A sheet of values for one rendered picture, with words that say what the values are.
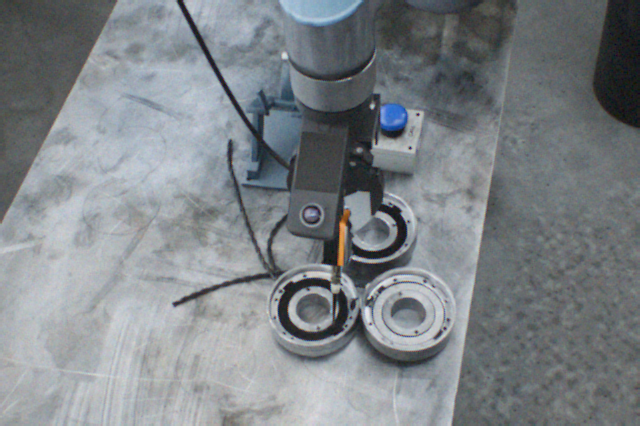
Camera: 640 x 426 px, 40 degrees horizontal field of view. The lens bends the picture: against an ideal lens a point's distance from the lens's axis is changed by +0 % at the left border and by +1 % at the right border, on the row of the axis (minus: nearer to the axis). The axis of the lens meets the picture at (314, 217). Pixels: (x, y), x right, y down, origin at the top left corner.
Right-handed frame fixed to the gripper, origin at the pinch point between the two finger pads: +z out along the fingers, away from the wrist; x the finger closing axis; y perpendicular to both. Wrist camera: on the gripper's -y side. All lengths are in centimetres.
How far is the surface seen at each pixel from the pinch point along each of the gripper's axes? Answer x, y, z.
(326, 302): 1.4, -2.8, 11.5
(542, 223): -32, 69, 93
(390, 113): -2.6, 21.7, 5.8
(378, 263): -3.9, 2.1, 9.4
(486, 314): -21, 43, 93
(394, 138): -3.3, 20.2, 8.8
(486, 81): -14.0, 35.6, 13.3
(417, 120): -5.8, 23.6, 8.8
